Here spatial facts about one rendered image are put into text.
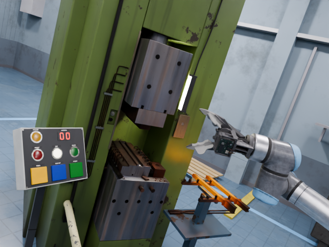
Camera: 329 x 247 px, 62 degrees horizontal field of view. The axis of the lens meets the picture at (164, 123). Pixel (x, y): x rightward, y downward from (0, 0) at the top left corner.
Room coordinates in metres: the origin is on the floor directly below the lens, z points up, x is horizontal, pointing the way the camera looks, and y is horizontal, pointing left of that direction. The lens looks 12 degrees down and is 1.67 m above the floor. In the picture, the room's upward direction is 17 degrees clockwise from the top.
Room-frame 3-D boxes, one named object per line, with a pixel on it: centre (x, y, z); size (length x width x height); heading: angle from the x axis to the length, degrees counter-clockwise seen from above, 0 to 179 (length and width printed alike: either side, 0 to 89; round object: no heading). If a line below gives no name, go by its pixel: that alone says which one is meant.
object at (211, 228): (1.76, -0.43, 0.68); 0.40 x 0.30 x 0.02; 122
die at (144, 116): (1.85, 0.19, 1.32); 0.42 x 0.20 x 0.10; 30
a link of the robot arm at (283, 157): (0.91, -0.40, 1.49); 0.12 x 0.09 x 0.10; 94
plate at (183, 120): (1.94, -0.12, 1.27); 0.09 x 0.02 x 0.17; 120
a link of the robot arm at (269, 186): (0.92, -0.42, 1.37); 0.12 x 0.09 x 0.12; 142
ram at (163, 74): (1.87, 0.15, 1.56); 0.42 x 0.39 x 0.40; 30
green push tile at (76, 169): (1.33, 0.37, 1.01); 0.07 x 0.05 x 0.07; 145
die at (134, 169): (1.85, 0.19, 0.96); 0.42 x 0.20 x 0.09; 30
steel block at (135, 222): (1.89, 0.15, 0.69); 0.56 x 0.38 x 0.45; 30
